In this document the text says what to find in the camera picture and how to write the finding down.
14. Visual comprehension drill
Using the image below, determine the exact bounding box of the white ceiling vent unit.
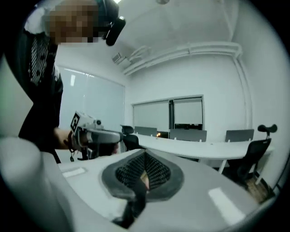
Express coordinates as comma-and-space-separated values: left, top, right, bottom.
111, 52, 131, 66

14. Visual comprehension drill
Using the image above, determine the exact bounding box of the window with white blinds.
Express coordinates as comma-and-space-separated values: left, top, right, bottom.
131, 95, 204, 136

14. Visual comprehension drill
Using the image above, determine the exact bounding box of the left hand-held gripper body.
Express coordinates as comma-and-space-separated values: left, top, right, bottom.
69, 111, 102, 160

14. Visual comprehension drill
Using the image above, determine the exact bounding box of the grey desk divider panel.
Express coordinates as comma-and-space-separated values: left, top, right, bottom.
134, 126, 158, 137
169, 129, 208, 143
225, 129, 255, 143

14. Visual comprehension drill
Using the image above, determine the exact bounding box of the person's dark clothed torso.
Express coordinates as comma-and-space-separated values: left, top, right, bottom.
18, 29, 64, 164

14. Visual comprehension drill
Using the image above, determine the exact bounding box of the black chair with hanger headrest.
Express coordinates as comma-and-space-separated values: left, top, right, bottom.
226, 124, 278, 184

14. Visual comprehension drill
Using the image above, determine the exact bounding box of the black mesh office chair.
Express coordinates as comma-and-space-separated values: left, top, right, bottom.
120, 125, 147, 152

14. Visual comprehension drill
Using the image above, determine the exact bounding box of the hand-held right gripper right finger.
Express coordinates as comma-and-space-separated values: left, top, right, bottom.
133, 148, 261, 232

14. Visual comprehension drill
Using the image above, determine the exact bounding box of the white curved desk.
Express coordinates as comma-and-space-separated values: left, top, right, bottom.
123, 132, 275, 185

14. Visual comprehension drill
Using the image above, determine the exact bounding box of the black head-mounted camera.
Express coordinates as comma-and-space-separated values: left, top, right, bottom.
105, 15, 127, 47

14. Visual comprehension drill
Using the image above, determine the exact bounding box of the person's head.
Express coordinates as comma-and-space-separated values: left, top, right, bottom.
44, 0, 120, 44

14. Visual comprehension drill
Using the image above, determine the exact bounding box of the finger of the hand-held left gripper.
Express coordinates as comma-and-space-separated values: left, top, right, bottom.
87, 129, 125, 145

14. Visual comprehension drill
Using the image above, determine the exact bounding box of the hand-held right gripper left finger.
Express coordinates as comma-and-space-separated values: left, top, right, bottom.
58, 148, 146, 228

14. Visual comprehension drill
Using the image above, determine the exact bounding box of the person's left forearm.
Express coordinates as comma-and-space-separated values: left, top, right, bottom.
53, 126, 73, 150

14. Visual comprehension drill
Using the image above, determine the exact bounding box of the black wrist strap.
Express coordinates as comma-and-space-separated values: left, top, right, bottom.
64, 132, 76, 163

